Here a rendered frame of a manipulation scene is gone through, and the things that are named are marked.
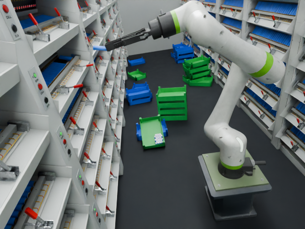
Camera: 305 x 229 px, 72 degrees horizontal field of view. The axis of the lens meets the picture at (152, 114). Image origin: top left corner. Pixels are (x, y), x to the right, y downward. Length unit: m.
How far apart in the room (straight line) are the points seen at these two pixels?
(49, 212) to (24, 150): 0.20
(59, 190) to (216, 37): 0.74
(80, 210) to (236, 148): 0.77
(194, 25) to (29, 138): 0.63
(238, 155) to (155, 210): 0.67
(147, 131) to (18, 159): 1.54
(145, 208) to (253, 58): 1.12
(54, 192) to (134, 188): 0.97
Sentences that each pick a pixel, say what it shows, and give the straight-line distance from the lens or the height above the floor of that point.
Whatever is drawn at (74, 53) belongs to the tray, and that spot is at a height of 0.99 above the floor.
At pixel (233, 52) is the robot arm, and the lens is 0.90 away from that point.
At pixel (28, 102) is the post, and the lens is 0.66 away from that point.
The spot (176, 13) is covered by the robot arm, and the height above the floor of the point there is 1.15.
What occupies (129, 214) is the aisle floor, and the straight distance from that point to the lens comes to 1.54.
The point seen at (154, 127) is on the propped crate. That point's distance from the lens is 2.04.
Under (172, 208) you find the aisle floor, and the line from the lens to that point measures 1.52.
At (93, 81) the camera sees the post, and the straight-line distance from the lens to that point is 1.34.
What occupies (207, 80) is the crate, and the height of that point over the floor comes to 0.00.
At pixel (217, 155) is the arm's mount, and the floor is 0.29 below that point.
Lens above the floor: 1.25
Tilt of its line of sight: 31 degrees down
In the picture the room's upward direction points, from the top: 9 degrees counter-clockwise
